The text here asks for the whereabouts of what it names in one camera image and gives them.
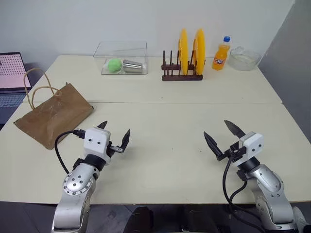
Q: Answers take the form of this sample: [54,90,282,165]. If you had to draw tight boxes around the brown paper bag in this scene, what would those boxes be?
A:
[13,68,94,150]

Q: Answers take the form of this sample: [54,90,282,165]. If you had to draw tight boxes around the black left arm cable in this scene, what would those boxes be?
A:
[54,130,86,175]

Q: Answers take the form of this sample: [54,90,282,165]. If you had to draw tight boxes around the open laptop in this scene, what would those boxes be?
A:
[0,51,33,125]

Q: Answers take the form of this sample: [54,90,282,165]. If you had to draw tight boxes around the yellow plate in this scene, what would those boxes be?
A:
[192,28,207,76]
[178,28,190,76]

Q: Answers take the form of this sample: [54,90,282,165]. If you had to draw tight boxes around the clear plastic box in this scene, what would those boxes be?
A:
[93,41,149,76]

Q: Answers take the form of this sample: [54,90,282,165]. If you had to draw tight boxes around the clear glass bowl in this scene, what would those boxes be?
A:
[229,46,262,72]

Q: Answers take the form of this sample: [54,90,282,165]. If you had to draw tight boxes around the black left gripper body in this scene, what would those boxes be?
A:
[106,140,123,159]

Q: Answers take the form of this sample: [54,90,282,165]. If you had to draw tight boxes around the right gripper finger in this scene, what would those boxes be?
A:
[224,119,246,139]
[203,131,225,160]

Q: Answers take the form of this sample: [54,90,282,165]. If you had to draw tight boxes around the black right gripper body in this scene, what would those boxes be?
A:
[216,138,247,163]

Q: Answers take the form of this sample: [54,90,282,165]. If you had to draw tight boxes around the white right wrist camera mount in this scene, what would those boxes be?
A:
[232,131,264,166]

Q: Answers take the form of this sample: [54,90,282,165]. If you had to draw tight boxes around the white shoe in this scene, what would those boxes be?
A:
[292,206,311,233]

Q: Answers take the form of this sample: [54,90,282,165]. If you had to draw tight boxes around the green fuzzy ball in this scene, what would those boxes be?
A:
[106,58,122,73]

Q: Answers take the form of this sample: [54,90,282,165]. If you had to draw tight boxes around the orange soda bottle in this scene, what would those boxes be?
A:
[211,36,231,71]

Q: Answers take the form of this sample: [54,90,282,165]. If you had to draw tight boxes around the stainless steel cup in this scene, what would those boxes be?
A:
[122,59,143,73]

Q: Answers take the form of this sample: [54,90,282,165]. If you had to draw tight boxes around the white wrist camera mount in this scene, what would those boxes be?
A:
[83,127,112,166]
[232,131,264,166]

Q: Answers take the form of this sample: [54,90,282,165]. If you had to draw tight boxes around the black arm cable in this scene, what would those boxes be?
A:
[54,130,86,175]
[223,158,250,233]

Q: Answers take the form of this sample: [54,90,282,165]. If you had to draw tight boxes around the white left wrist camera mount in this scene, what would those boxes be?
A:
[83,127,112,166]

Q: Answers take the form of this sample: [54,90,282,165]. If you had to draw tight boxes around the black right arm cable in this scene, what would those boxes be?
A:
[223,158,250,233]

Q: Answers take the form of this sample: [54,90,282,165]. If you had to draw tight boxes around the dark wooden dish rack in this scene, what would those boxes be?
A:
[161,50,204,82]

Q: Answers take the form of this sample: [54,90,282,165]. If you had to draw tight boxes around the dark rounded shape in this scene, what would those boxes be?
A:
[125,205,154,233]

